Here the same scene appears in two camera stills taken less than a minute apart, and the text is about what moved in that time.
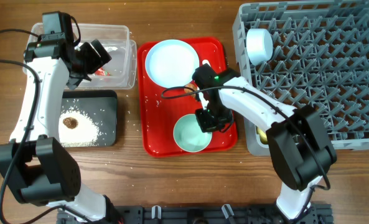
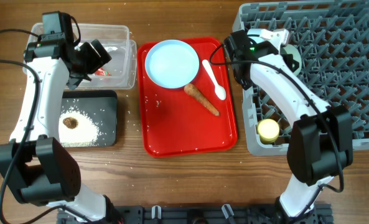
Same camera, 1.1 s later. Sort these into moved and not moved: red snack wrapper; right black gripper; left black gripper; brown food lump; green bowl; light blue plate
Moved: right black gripper; green bowl
Not moved: brown food lump; light blue plate; red snack wrapper; left black gripper
